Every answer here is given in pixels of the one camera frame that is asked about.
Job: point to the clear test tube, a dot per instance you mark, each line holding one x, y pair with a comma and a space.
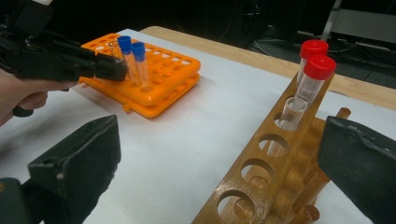
292, 115
114, 48

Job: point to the wooden test tube rack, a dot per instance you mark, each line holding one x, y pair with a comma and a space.
264, 194

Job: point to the orange plastic test tube rack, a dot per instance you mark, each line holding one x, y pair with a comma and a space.
168, 84

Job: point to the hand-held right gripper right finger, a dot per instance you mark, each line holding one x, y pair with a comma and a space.
364, 168

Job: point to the red-capped test tube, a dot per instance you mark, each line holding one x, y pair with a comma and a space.
313, 48
320, 67

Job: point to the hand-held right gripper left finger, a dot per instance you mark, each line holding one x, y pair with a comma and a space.
77, 168

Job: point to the blue-capped test tube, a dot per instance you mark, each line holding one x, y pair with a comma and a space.
138, 49
124, 42

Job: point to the grey metal stand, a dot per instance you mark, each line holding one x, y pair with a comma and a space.
364, 26

